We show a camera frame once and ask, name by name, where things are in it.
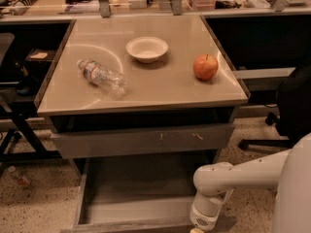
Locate grey drawer cabinet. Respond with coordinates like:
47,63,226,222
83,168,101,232
34,15,251,180

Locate red apple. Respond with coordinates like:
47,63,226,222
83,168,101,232
192,53,219,81

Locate grey top drawer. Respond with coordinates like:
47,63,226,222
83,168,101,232
52,123,234,159

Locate black office chair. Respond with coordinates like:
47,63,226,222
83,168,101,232
238,65,311,150

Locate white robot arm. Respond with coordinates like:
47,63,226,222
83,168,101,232
190,134,311,233

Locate grey drawer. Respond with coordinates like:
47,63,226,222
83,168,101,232
68,152,208,233
52,123,234,159

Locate clear plastic water bottle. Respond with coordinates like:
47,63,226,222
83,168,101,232
77,59,127,98

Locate white paper bowl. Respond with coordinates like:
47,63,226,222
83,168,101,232
125,37,168,63

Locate small bottle on floor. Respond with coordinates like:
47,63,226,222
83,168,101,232
8,166,30,187

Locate black desk frame left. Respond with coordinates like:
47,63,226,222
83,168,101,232
0,32,62,170

